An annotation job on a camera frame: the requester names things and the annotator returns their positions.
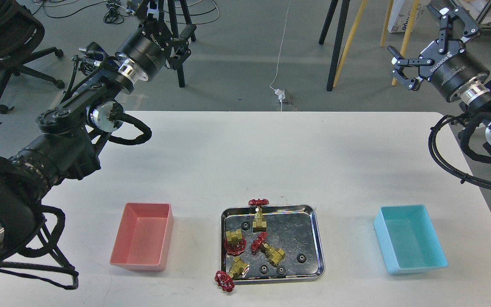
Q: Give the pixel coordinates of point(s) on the small black gear bottom left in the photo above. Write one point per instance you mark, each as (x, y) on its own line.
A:
(264, 269)

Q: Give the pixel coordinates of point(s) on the brass valve red handle bottom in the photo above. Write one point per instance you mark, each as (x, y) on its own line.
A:
(225, 280)

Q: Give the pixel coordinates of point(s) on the small black gear bottom middle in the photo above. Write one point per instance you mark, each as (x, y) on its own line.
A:
(281, 271)

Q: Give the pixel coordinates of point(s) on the white power adapter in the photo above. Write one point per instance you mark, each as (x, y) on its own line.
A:
(282, 96)

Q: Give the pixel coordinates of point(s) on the small black gear right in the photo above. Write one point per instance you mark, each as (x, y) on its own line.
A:
(301, 258)

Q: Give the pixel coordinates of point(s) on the blue plastic box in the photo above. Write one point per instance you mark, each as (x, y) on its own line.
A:
(408, 241)

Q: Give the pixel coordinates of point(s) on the brass valve red handle top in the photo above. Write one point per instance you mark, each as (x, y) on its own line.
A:
(259, 223)

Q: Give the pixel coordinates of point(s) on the black stand legs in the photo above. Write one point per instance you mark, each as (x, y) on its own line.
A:
(335, 58)

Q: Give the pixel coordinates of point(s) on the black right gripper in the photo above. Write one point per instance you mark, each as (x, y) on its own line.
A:
(452, 68)

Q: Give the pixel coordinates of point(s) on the pink plastic box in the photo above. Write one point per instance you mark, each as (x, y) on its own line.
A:
(143, 238)

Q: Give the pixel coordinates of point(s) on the small black gear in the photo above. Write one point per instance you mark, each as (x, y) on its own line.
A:
(301, 258)
(281, 271)
(245, 225)
(264, 269)

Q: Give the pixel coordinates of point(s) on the shiny metal tray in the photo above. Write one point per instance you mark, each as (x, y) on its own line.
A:
(294, 229)

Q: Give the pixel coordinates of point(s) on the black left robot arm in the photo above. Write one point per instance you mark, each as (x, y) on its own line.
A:
(75, 131)

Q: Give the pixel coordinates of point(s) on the brass valve red handle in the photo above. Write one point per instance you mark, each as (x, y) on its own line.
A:
(234, 242)
(225, 280)
(274, 255)
(259, 223)

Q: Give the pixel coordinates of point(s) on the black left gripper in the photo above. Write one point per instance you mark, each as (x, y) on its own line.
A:
(153, 46)

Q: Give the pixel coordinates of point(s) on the white cardboard box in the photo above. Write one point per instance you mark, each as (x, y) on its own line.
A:
(400, 14)

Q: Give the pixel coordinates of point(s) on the black office chair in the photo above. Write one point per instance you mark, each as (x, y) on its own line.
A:
(20, 34)

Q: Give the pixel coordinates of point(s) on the small black gear upper left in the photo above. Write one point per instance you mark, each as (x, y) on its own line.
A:
(245, 225)

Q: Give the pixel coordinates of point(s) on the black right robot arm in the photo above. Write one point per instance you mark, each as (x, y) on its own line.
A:
(475, 103)

